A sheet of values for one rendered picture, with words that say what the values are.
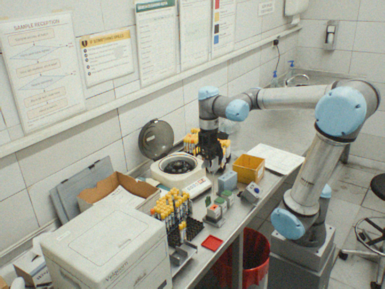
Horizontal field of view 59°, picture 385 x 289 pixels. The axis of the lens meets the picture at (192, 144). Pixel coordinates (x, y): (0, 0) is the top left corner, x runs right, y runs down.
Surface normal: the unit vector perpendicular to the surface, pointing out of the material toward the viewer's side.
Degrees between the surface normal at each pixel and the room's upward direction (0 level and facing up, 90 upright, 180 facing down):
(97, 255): 0
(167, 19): 94
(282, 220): 95
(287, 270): 90
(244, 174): 90
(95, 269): 0
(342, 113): 81
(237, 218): 0
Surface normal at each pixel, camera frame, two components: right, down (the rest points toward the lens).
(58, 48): 0.81, 0.28
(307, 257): -0.59, 0.40
